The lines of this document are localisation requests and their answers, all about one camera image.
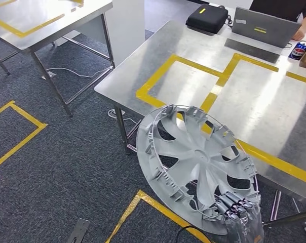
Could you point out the white office desk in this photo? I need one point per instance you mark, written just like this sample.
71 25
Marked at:
283 52

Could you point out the grey plastic wheel hubcap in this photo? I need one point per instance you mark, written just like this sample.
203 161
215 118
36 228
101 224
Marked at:
193 157

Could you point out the black zip carry case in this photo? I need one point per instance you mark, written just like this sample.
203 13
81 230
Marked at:
206 20

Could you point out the person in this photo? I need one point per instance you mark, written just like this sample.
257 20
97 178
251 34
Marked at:
277 8

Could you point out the yellow floor tape outline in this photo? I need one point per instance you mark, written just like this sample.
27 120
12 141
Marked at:
21 142
153 203

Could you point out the grey laptop computer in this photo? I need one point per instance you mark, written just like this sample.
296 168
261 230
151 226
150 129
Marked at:
264 26

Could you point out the person's left hand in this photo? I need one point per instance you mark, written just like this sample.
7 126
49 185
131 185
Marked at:
298 35

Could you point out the blue soda can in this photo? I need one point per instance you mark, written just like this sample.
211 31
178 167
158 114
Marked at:
298 53

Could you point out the steel workbench table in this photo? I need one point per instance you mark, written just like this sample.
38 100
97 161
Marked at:
188 84

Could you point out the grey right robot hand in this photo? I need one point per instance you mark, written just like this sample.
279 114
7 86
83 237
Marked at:
244 228

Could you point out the steel side table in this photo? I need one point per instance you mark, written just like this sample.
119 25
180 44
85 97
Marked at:
54 20

